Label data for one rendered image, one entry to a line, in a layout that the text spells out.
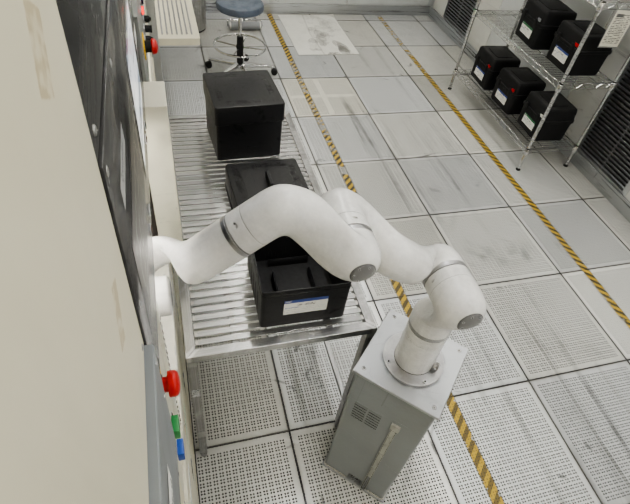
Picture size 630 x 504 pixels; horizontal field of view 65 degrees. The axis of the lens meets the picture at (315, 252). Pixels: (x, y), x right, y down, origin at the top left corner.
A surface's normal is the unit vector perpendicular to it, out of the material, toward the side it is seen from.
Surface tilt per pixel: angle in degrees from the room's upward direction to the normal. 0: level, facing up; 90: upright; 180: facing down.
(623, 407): 0
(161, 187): 90
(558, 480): 0
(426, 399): 0
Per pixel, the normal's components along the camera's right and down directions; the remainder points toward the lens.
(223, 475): 0.11, -0.68
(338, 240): -0.10, 0.07
